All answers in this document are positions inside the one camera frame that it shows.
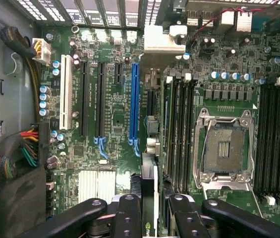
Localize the open grey PC case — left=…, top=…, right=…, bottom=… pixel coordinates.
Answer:
left=0, top=0, right=280, bottom=238

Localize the CPU socket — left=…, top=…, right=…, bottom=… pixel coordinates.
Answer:
left=194, top=108, right=256, bottom=191

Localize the blue expansion slot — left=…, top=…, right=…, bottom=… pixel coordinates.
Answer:
left=129, top=63, right=141, bottom=157

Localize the green motherboard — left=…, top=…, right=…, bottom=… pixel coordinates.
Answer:
left=39, top=24, right=280, bottom=224

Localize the silver chipset heatsink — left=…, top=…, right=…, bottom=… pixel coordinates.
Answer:
left=78, top=170, right=117, bottom=204

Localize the metal socket cover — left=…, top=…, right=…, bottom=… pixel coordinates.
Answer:
left=199, top=180, right=264, bottom=219

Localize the white power connector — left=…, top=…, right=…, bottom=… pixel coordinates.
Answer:
left=31, top=38, right=53, bottom=65

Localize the coloured wire bundle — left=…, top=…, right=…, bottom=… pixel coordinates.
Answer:
left=0, top=123, right=49, bottom=179

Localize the white expansion slot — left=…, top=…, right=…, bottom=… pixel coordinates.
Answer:
left=59, top=54, right=73, bottom=131

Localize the short black expansion slot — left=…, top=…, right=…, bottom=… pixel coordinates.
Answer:
left=115, top=62, right=124, bottom=84

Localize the red and black wire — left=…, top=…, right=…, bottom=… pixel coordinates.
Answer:
left=193, top=1, right=280, bottom=39

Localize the black sleeved power cable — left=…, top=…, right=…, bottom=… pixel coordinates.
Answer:
left=0, top=26, right=43, bottom=124

